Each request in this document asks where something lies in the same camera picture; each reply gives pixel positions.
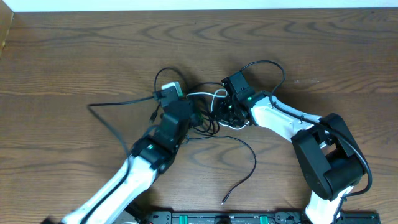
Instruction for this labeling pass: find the white usb cable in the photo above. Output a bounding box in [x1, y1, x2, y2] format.
[185, 88, 249, 131]

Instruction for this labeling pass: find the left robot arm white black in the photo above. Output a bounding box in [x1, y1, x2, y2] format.
[59, 99, 202, 224]

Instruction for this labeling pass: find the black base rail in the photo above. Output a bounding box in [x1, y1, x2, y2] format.
[124, 210, 381, 224]

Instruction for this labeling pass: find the left camera black cable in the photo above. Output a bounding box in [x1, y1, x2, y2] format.
[79, 90, 169, 224]

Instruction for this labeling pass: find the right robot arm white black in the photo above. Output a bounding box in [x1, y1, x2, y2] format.
[215, 72, 366, 223]

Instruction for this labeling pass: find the black usb cable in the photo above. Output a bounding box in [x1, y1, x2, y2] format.
[186, 135, 257, 205]

